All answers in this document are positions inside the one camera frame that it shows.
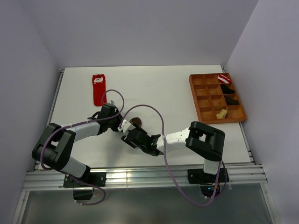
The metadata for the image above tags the brown striped sock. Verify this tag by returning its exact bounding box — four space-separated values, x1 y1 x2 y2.
130 117 142 127

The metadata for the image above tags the yellow sock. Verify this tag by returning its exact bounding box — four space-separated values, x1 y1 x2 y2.
216 109 228 119

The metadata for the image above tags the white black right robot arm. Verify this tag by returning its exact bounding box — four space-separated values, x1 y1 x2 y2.
118 120 225 182

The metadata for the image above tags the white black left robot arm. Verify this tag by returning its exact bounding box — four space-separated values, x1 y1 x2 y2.
31 103 122 187

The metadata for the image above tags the red sock with white pattern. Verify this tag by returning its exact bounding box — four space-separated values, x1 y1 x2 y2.
92 74 107 106

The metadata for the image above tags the wooden compartment tray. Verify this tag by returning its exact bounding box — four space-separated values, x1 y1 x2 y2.
189 73 247 124

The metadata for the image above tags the dark brown rolled sock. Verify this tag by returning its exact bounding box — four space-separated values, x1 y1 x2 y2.
224 94 239 105

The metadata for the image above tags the black rolled sock upper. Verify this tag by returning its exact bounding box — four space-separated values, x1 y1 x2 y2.
220 84 235 94

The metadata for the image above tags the red white striped rolled sock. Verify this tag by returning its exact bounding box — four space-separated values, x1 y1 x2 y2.
217 73 232 84

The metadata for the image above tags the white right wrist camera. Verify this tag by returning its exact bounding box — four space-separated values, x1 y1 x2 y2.
118 119 135 133

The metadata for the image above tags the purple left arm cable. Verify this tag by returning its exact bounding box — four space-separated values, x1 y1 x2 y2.
40 89 125 206

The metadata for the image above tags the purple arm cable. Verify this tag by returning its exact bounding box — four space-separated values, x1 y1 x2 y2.
40 89 125 206
119 104 228 208

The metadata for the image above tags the aluminium frame rail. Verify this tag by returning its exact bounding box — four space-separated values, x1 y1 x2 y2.
22 163 268 191

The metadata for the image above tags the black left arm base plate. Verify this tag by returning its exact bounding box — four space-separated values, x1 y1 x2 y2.
63 172 106 188

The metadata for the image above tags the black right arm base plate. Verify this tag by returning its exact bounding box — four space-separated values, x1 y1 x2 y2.
187 168 229 185

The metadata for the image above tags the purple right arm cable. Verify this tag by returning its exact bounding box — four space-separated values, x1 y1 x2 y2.
119 104 228 208

